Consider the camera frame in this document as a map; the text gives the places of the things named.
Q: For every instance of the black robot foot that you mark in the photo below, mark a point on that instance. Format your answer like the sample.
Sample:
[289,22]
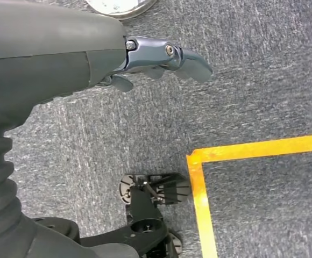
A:
[177,188]

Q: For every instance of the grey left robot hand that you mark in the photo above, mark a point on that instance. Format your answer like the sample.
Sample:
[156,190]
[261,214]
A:
[51,53]

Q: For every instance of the black robot leg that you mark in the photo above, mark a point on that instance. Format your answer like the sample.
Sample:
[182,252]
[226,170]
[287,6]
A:
[142,213]

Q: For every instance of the yellow floor tape square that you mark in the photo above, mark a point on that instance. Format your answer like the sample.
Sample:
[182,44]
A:
[199,199]

